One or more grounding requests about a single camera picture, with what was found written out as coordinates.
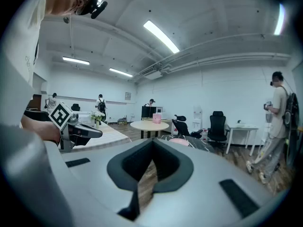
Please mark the round beige table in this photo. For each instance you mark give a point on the round beige table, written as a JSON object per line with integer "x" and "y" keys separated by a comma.
{"x": 149, "y": 125}

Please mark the ceiling air conditioner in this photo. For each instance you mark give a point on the ceiling air conditioner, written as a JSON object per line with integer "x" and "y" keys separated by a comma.
{"x": 153, "y": 75}

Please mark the person's left forearm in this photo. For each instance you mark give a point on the person's left forearm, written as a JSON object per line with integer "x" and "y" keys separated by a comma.
{"x": 40, "y": 129}

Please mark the person's cream t-shirt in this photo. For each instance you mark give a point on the person's cream t-shirt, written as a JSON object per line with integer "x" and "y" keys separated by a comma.
{"x": 19, "y": 44}

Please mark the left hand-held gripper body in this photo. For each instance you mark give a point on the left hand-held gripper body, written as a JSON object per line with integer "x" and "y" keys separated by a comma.
{"x": 61, "y": 115}

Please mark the small black backpack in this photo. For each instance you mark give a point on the small black backpack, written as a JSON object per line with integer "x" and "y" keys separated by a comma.
{"x": 102, "y": 106}

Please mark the wall notice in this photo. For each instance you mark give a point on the wall notice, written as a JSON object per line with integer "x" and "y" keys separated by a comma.
{"x": 127, "y": 96}

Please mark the reclined black office chair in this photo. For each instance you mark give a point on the reclined black office chair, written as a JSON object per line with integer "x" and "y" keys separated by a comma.
{"x": 181, "y": 126}

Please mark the white table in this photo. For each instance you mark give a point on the white table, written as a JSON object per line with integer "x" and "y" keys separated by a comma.
{"x": 243, "y": 128}

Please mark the checked cloth table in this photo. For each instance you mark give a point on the checked cloth table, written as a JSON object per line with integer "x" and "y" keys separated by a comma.
{"x": 109, "y": 135}

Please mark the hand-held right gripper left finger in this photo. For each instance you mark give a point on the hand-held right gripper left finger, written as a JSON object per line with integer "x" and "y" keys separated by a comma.
{"x": 94, "y": 174}

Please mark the black monitor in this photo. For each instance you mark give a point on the black monitor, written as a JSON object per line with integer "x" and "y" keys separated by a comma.
{"x": 148, "y": 112}

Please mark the white water dispenser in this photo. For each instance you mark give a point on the white water dispenser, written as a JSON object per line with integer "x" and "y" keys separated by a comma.
{"x": 197, "y": 116}

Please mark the black head-worn camera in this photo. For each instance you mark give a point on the black head-worn camera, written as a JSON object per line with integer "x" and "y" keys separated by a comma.
{"x": 94, "y": 3}

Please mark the clear water jug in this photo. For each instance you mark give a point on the clear water jug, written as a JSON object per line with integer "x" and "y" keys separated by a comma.
{"x": 205, "y": 136}

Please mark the upright black office chair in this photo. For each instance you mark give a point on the upright black office chair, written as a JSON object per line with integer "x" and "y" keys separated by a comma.
{"x": 217, "y": 126}

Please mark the large black backpack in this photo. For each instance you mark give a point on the large black backpack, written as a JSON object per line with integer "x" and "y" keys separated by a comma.
{"x": 291, "y": 112}

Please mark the white microwave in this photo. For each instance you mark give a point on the white microwave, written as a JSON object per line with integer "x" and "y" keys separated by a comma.
{"x": 159, "y": 110}

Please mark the pink box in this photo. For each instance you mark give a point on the pink box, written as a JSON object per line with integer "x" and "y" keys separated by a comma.
{"x": 156, "y": 118}

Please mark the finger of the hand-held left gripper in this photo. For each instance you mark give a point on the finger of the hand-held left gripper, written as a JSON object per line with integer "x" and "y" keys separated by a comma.
{"x": 81, "y": 141}
{"x": 91, "y": 131}

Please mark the pink plate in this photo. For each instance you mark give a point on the pink plate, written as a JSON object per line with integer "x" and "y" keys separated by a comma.
{"x": 179, "y": 141}

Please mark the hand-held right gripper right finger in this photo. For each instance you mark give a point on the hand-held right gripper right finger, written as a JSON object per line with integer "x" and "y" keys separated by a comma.
{"x": 201, "y": 197}

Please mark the small potted plant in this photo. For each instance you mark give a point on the small potted plant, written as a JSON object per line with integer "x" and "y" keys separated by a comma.
{"x": 96, "y": 115}

